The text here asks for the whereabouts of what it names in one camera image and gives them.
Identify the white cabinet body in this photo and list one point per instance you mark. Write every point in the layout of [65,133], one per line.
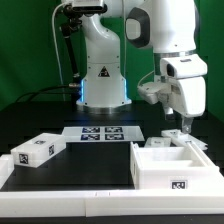
[187,168]

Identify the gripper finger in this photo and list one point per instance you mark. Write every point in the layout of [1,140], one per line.
[186,124]
[169,114]

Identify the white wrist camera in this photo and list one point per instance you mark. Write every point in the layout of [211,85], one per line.
[149,91]

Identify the white closed box part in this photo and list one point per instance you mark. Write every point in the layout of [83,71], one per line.
[38,150]

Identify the white flat tag plate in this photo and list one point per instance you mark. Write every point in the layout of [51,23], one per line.
[103,134]

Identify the white U-shaped frame fence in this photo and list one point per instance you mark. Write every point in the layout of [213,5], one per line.
[107,203]

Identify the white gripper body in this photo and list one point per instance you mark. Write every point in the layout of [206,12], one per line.
[185,77]

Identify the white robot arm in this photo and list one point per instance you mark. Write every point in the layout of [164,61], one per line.
[167,27]

